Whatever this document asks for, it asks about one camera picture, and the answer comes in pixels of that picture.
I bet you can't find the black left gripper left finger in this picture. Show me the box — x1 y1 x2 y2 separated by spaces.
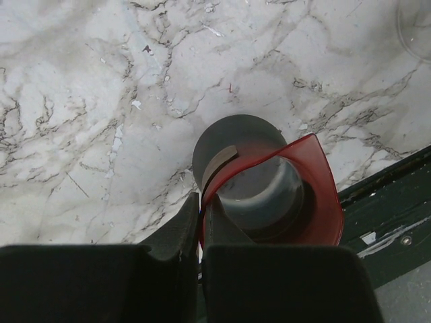
1 193 201 322

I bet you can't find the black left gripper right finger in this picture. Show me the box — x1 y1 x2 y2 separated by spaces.
202 200 383 322

